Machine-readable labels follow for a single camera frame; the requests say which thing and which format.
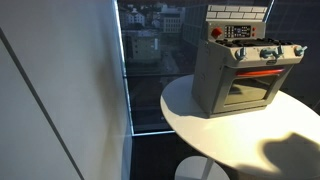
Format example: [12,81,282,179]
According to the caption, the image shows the red round panel knob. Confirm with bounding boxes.
[211,27,224,39]

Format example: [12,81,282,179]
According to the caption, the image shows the white window frame strip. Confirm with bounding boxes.
[114,0,176,137]

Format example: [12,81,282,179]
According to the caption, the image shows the white table pole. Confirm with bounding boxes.
[201,157,216,180]

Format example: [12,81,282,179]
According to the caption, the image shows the toy oven door with window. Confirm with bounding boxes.
[213,63,294,115]

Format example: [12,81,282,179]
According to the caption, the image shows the grey toy oven stove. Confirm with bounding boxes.
[191,4,308,120]

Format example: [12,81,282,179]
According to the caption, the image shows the round white table base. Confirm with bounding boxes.
[174,155,231,180]

